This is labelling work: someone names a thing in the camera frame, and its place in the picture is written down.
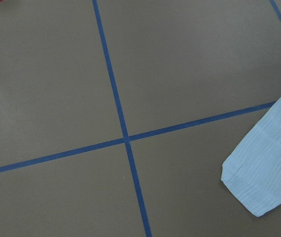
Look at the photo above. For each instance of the light blue button shirt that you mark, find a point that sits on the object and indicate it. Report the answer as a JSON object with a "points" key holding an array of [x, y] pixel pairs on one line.
{"points": [[252, 172]]}

